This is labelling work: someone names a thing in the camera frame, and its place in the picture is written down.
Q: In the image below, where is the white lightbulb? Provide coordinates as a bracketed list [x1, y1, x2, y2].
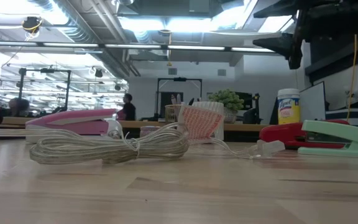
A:
[106, 119, 125, 140]

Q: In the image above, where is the whiteboard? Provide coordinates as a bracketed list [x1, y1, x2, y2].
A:
[299, 81, 327, 122]

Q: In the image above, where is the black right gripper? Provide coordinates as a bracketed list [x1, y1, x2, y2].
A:
[252, 0, 351, 70]

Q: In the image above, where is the mint green stapler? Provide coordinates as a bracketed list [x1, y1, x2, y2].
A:
[297, 119, 358, 159]

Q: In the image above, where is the red stapler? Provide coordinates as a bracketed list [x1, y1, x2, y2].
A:
[259, 119, 351, 149]

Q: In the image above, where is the Lysol wipes canister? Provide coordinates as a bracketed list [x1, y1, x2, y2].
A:
[277, 88, 301, 125]

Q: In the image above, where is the person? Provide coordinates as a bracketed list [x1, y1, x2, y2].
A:
[7, 97, 30, 118]
[121, 93, 137, 121]

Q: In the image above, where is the potted green succulent plant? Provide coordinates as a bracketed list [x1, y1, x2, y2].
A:
[208, 88, 246, 124]

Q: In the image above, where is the navy white striped bin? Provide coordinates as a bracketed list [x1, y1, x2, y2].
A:
[324, 106, 358, 127]

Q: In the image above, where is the pink white stapler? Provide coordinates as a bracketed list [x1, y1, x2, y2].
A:
[25, 108, 119, 144]

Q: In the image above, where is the gold wire mesh cup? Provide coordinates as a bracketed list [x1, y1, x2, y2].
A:
[165, 104, 183, 124]

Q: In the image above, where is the white ribbed pen cup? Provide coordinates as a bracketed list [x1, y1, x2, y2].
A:
[192, 101, 225, 141]

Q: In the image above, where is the clear lamp power cord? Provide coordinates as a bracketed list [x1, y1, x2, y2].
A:
[29, 122, 286, 165]

